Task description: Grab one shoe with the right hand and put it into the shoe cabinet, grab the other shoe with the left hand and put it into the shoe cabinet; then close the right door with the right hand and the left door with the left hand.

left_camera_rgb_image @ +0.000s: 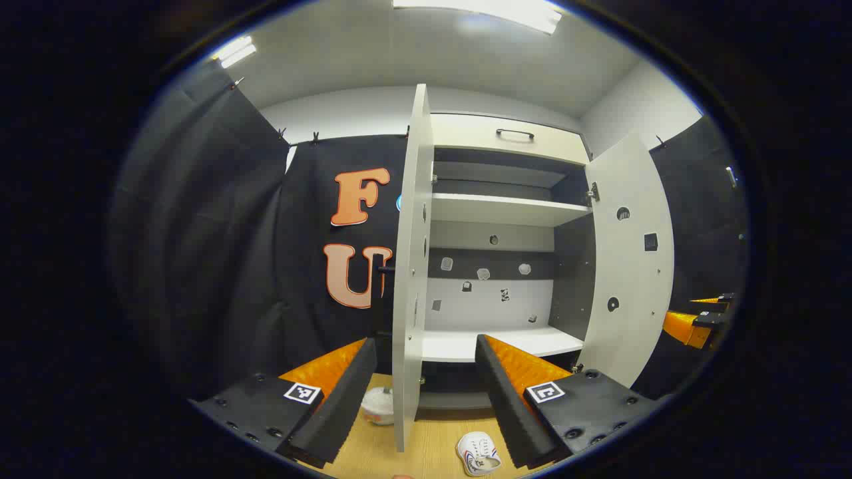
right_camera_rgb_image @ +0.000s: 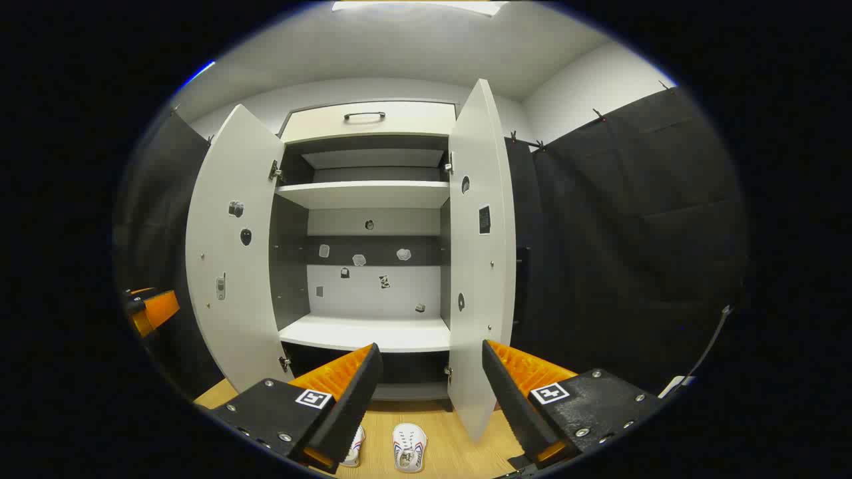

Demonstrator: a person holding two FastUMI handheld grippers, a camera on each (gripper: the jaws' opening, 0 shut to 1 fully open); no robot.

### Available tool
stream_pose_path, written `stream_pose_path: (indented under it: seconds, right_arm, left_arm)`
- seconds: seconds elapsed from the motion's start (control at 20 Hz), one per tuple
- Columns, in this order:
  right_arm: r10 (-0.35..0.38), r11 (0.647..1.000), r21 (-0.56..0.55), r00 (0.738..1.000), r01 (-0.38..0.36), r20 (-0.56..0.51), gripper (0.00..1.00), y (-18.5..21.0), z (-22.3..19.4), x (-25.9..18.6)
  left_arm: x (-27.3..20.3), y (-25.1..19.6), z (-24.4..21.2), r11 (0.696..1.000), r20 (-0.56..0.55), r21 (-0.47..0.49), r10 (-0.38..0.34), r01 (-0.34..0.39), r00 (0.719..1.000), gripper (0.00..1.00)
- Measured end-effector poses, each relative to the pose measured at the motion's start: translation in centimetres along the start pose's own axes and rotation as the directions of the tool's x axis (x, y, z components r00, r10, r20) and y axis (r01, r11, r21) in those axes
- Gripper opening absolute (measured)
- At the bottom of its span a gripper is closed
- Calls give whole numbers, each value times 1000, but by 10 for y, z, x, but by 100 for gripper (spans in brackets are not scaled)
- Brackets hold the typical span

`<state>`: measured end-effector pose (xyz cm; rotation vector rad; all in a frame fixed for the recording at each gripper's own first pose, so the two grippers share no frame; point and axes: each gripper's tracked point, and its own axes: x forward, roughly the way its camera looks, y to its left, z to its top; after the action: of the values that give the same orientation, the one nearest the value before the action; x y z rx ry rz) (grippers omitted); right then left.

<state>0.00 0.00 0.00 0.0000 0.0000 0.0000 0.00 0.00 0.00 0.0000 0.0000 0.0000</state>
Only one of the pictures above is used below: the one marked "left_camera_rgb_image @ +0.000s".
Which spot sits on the white canvas shoe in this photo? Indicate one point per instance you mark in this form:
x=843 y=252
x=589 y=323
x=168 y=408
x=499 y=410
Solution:
x=478 y=454

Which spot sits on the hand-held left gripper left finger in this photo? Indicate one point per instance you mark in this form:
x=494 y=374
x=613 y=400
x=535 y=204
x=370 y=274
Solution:
x=346 y=399

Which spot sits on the white lidded paper bowl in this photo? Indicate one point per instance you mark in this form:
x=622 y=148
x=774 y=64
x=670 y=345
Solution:
x=378 y=406

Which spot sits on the black backdrop cloth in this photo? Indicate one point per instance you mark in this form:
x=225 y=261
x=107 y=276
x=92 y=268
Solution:
x=699 y=199
x=200 y=233

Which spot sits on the white shoe cabinet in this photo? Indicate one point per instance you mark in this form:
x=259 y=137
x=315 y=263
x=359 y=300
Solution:
x=492 y=209

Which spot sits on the ceiling light panel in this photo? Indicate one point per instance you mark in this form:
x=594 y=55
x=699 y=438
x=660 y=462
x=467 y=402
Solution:
x=506 y=10
x=234 y=51

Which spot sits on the white shoe cabinet door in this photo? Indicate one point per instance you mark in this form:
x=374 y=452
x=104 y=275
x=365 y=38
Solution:
x=626 y=266
x=409 y=266

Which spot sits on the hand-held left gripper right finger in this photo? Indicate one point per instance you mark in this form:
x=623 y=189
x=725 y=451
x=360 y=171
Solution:
x=506 y=406

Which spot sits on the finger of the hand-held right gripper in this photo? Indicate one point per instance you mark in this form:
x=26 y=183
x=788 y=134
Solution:
x=682 y=329
x=722 y=303

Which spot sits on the white cabinet drawer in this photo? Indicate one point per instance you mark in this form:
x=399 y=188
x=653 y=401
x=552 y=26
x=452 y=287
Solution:
x=466 y=136

